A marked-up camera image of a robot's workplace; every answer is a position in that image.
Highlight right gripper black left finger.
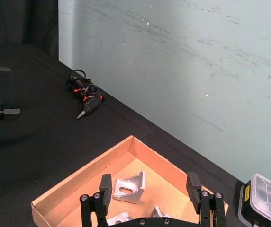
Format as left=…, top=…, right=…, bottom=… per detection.
left=80, top=174, right=113, bottom=227

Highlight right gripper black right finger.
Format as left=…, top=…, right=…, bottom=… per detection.
left=186, top=172, right=228, bottom=227

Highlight black table cloth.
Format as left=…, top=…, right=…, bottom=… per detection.
left=0, top=44, right=250, bottom=227

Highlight shallow brown cardboard tray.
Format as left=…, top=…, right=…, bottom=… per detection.
left=31, top=135, right=229, bottom=227

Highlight black curtain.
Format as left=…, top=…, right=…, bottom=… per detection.
left=0, top=0, right=60, bottom=59

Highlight clear plastic case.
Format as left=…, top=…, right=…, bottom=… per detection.
left=237, top=174, right=271, bottom=227

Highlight silver metal corner bracket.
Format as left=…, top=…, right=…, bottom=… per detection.
left=106, top=211, right=134, bottom=227
left=150, top=205, right=171, bottom=218
left=112, top=170, right=146, bottom=204

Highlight black corded tool orange parts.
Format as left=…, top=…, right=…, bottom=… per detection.
left=66, top=69, right=106, bottom=120

